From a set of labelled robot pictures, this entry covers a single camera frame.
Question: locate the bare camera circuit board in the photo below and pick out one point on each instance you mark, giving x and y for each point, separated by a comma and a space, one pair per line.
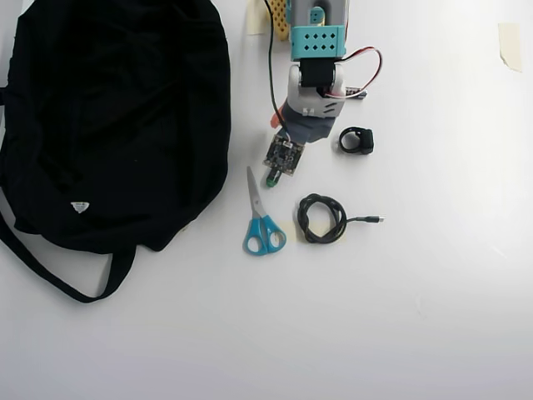
284, 155

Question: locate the green marker with black barrel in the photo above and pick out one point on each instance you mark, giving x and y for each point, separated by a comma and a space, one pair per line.
272, 179

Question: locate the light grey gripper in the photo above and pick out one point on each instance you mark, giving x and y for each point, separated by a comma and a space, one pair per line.
313, 130

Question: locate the beige masking tape patch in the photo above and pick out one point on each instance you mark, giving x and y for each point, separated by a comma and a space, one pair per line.
291, 231

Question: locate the teal and grey robot arm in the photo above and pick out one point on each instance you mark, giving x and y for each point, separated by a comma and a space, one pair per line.
318, 29

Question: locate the yellow perforated robot part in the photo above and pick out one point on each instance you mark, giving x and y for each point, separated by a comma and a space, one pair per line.
278, 18

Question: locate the black fabric bag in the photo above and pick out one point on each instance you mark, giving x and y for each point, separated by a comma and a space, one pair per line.
112, 125

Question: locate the beige masking tape strip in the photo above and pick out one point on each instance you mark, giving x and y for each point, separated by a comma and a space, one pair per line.
256, 16
511, 46

